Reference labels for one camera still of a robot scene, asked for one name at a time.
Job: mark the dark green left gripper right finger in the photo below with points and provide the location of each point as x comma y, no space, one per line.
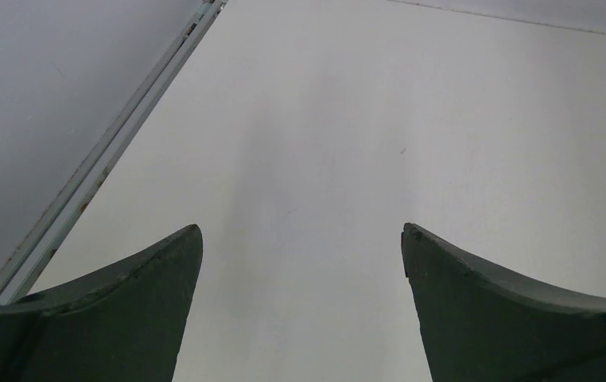
480,321

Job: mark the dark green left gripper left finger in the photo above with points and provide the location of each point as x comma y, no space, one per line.
123,322

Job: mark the aluminium table edge rail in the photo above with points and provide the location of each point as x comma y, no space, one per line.
77,81

